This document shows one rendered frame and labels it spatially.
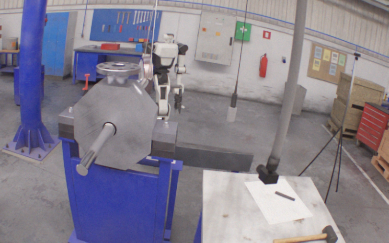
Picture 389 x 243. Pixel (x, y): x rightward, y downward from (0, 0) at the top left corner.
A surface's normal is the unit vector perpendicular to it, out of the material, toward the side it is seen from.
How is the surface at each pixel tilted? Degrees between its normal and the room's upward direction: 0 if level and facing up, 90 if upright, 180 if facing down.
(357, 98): 90
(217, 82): 90
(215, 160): 90
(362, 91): 90
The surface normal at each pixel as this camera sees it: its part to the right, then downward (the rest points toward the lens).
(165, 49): 0.43, 0.36
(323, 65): -0.07, 0.32
